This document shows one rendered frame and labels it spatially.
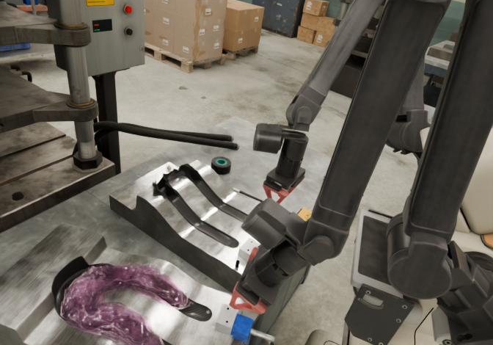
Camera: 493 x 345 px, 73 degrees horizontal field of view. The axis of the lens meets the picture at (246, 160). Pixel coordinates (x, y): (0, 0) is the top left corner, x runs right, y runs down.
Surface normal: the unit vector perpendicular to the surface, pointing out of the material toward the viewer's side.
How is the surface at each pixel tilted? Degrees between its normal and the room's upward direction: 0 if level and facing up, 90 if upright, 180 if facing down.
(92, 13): 90
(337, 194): 82
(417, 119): 64
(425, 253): 90
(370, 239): 0
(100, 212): 0
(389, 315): 90
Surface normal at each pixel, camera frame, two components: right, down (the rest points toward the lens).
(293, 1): -0.61, 0.35
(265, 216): -0.35, 0.47
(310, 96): 0.03, 0.11
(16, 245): 0.15, -0.83
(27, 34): 0.33, 0.55
